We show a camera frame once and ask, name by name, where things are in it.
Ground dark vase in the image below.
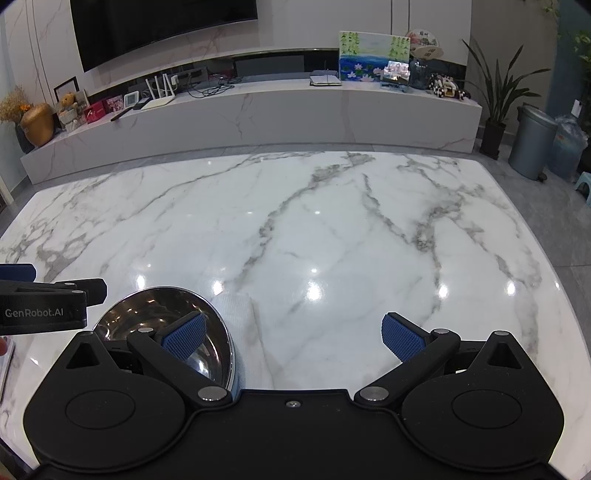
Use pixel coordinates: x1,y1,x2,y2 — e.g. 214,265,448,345
15,122,36,154

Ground black cables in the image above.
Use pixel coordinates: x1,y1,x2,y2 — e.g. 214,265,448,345
187,74,242,99

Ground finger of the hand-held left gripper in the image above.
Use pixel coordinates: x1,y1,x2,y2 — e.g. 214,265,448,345
0,264,38,282
55,278,108,305

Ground water lily painting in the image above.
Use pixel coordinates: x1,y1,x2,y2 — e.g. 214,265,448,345
338,31,411,84

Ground flat grey device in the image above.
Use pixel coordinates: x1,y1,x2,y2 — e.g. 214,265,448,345
309,69,343,88

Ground potted plant in black pot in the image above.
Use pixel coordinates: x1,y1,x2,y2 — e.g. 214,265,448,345
462,34,553,160

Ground golden vase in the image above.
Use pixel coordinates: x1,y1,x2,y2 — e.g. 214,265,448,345
21,103,55,147

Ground green stool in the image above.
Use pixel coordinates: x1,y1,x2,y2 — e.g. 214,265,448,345
574,172,591,206

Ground teddy bear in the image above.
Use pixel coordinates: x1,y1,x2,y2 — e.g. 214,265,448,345
58,92,81,130

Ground blue water jug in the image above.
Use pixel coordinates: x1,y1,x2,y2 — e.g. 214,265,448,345
547,115,590,181

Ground small photo frame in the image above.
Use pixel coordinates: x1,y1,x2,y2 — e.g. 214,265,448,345
381,60,411,89

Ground grey trash bin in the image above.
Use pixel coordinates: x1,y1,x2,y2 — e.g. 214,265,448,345
508,105,560,181

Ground tall green plant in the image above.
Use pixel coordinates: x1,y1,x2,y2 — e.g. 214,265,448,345
540,0,591,93

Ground round paper fan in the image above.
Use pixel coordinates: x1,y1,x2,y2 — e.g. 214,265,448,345
405,28,447,61

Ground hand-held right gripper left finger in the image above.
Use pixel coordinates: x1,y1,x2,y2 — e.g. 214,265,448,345
65,311,234,408

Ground steel bowl with blue outside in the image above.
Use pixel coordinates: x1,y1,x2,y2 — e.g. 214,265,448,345
92,286,238,400

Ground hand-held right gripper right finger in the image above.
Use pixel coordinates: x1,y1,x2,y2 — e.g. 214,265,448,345
353,312,527,408

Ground black picture frame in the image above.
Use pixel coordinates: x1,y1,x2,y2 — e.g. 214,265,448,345
53,77,78,105

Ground black and white plush toy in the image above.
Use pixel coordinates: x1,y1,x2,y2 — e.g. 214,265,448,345
427,73,471,100

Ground white marble television console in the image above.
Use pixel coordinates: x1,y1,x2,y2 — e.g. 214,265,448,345
21,46,483,184

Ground dried flowers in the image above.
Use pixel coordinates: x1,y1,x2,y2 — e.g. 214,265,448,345
0,86,34,124

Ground white router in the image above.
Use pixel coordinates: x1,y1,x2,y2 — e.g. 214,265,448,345
139,75,179,110

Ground white cloth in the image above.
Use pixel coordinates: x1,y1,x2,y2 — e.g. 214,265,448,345
215,293,278,392

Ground black television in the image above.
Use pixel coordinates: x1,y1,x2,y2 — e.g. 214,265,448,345
69,0,258,73

